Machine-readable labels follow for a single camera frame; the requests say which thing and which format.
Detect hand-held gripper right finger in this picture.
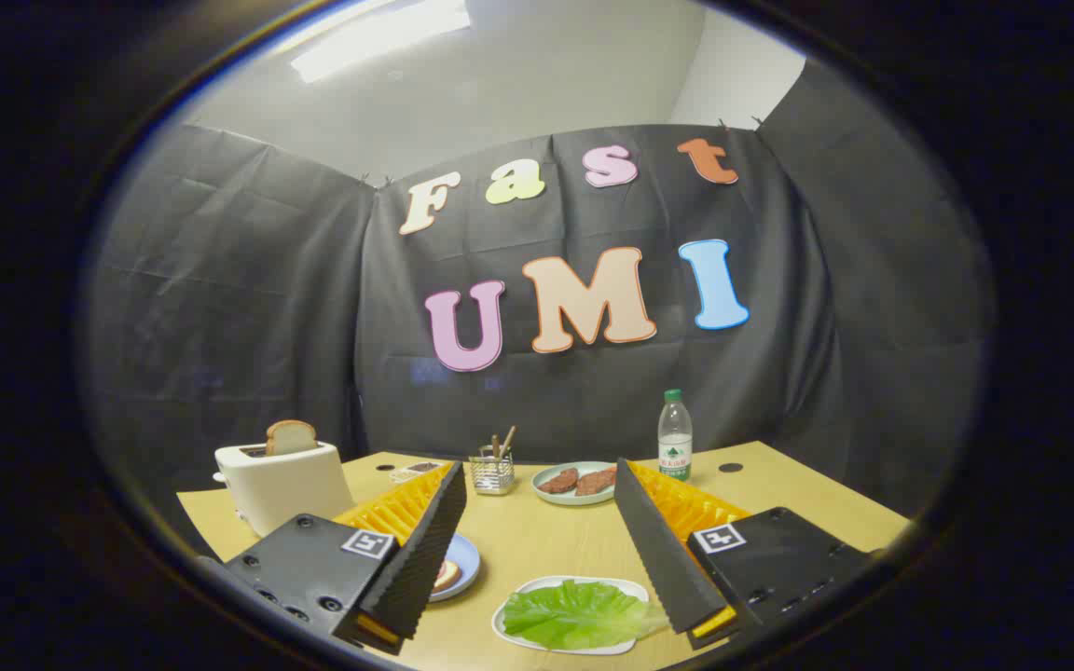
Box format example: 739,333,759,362
613,457,874,650

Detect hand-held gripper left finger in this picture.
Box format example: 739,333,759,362
224,460,468,656

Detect blue round plate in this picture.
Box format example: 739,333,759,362
429,533,481,603

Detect metal mesh utensil holder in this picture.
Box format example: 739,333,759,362
469,452,516,496

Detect green lettuce leaf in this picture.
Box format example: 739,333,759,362
502,580,670,650

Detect clear plastic water bottle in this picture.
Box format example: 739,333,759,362
657,389,694,483

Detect white oval plate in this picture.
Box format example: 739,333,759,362
491,575,652,656

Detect pale green plate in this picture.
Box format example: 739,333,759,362
531,461,620,507

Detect white toaster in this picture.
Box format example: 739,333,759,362
213,442,357,539

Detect bread slice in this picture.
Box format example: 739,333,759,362
265,419,319,457

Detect black backdrop cloth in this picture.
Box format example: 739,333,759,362
85,58,997,519

